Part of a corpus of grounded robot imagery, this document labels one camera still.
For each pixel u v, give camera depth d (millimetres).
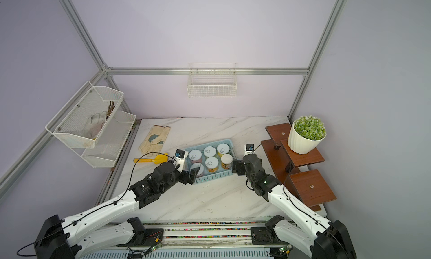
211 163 916
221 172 882
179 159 662
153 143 1069
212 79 975
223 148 983
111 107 814
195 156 951
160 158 987
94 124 780
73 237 409
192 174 692
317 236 404
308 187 728
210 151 961
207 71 928
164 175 564
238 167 721
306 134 673
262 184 576
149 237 732
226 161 928
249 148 701
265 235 732
